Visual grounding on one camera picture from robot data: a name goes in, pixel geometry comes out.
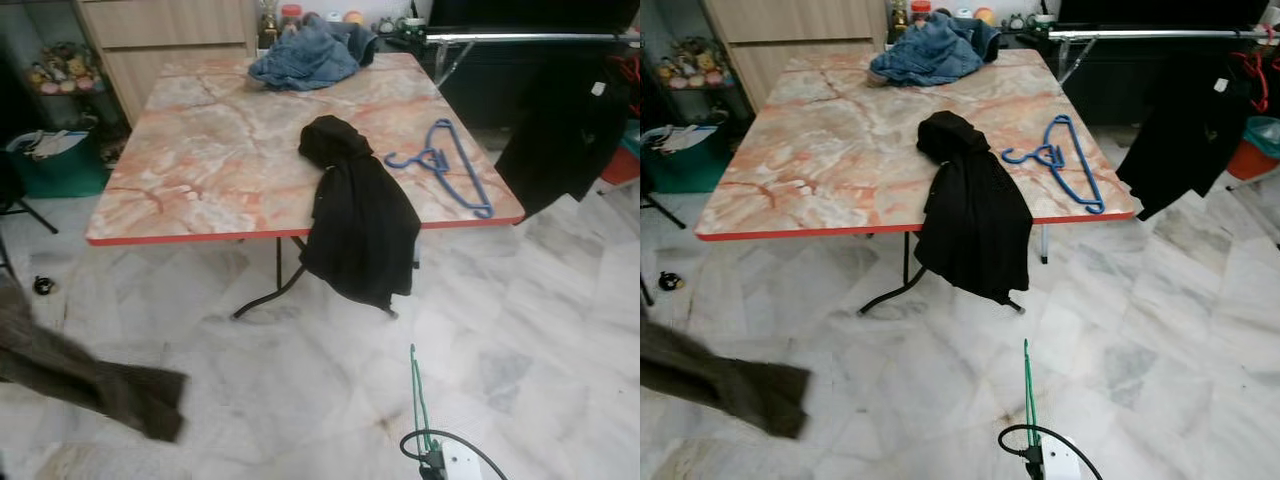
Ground green plastic hanger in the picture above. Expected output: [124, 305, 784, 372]
[1019, 337, 1047, 453]
[407, 343, 442, 459]

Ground olive brown trousers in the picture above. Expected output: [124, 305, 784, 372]
[640, 318, 812, 440]
[0, 272, 190, 444]

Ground blue plastic hanger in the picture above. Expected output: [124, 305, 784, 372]
[384, 117, 497, 220]
[1001, 112, 1107, 217]

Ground black crumpled garment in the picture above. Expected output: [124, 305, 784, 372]
[914, 109, 1034, 307]
[297, 114, 424, 312]

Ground black tripod stand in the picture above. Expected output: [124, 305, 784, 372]
[0, 150, 60, 283]
[640, 188, 687, 307]

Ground black printed T-shirt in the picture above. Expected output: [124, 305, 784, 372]
[1114, 58, 1257, 222]
[494, 55, 634, 219]

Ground black television cabinet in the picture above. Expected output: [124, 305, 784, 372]
[418, 28, 641, 136]
[1040, 26, 1280, 131]

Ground marble pattern red-edged table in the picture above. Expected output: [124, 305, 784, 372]
[84, 52, 527, 321]
[694, 47, 1141, 317]

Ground green storage basket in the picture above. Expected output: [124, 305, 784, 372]
[5, 127, 112, 200]
[640, 121, 732, 195]

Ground blue denim garment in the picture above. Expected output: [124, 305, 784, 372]
[247, 17, 380, 94]
[869, 11, 1002, 89]

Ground chrome clothes rack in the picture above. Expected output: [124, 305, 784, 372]
[424, 29, 641, 91]
[1044, 24, 1280, 87]

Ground glass shelf with plush toys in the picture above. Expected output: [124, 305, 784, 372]
[640, 0, 746, 126]
[0, 0, 133, 131]

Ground light wooden cabinet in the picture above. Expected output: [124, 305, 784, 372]
[74, 0, 260, 126]
[700, 0, 887, 113]

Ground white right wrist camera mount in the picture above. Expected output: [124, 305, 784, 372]
[436, 439, 484, 480]
[1040, 444, 1084, 480]

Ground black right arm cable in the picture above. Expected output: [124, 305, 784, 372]
[399, 429, 511, 480]
[996, 423, 1103, 480]

